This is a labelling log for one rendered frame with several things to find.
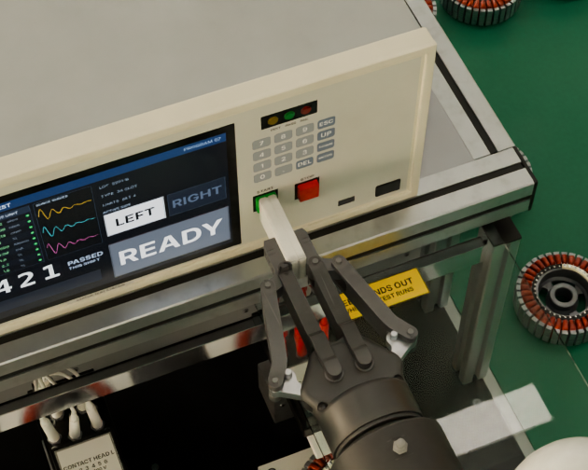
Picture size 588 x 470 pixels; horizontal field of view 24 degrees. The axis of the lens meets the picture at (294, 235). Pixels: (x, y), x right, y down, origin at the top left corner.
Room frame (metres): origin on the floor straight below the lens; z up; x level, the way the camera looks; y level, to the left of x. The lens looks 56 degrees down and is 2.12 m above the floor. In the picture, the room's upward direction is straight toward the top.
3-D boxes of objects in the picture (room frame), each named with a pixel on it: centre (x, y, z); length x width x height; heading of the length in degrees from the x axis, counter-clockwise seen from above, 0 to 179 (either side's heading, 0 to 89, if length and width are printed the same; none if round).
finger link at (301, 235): (0.61, -0.02, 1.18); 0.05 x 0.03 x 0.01; 22
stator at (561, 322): (0.82, -0.31, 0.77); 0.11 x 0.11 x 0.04
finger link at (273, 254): (0.60, 0.02, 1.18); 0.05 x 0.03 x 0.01; 22
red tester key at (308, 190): (0.68, -0.01, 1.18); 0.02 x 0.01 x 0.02; 112
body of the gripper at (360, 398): (0.48, -0.05, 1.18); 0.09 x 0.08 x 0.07; 22
